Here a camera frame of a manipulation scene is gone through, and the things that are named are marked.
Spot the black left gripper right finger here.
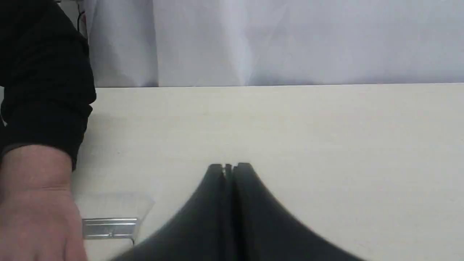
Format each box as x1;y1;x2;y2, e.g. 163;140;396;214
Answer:
227;162;360;261

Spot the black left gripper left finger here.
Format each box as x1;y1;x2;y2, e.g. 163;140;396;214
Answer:
115;165;232;261

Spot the person's bare hand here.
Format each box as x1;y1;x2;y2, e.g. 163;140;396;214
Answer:
0;144;87;261

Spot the white backdrop curtain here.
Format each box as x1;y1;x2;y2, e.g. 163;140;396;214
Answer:
58;0;464;88

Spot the wooden handle paint brush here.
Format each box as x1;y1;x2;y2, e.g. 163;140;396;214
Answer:
74;192;156;261

